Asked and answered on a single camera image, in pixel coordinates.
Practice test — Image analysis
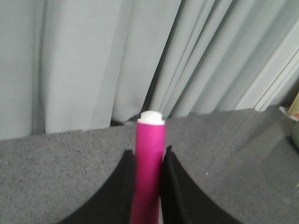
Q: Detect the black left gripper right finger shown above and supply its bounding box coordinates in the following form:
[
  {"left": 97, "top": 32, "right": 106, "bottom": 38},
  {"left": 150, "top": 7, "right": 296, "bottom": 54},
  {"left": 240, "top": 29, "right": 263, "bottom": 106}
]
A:
[{"left": 160, "top": 146, "right": 238, "bottom": 224}]

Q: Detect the grey curtain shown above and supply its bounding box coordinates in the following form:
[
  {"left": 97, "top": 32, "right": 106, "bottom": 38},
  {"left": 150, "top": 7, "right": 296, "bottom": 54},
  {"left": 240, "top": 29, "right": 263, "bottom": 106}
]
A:
[{"left": 0, "top": 0, "right": 299, "bottom": 140}]

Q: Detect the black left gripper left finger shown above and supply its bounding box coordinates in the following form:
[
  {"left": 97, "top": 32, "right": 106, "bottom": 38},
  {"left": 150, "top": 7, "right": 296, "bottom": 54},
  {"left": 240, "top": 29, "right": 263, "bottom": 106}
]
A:
[{"left": 60, "top": 150, "right": 136, "bottom": 224}]

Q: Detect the pink pen with clear cap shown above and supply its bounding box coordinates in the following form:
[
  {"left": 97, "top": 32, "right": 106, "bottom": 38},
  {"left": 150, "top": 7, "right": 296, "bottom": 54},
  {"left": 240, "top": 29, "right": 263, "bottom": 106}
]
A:
[{"left": 130, "top": 111, "right": 166, "bottom": 224}]

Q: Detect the pale object at table edge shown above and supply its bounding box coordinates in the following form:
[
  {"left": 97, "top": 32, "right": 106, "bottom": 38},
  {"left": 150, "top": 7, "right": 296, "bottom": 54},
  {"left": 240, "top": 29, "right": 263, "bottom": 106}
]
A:
[{"left": 279, "top": 92, "right": 299, "bottom": 150}]

